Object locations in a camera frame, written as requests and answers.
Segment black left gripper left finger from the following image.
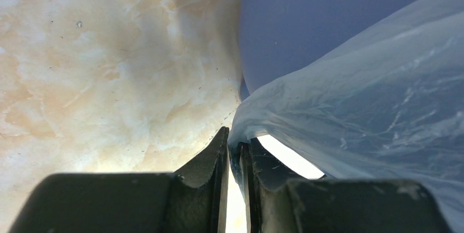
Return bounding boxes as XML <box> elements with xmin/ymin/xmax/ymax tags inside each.
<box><xmin>10</xmin><ymin>127</ymin><xmax>229</xmax><ymax>232</ymax></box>

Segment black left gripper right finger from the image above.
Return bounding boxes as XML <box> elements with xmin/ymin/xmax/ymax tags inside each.
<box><xmin>230</xmin><ymin>138</ymin><xmax>451</xmax><ymax>232</ymax></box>

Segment light blue plastic trash bag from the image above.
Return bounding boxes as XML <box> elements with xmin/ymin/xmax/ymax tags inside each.
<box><xmin>228</xmin><ymin>0</ymin><xmax>463</xmax><ymax>232</ymax></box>

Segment blue plastic trash bin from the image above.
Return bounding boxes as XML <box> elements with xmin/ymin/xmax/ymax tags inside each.
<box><xmin>239</xmin><ymin>0</ymin><xmax>416</xmax><ymax>99</ymax></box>

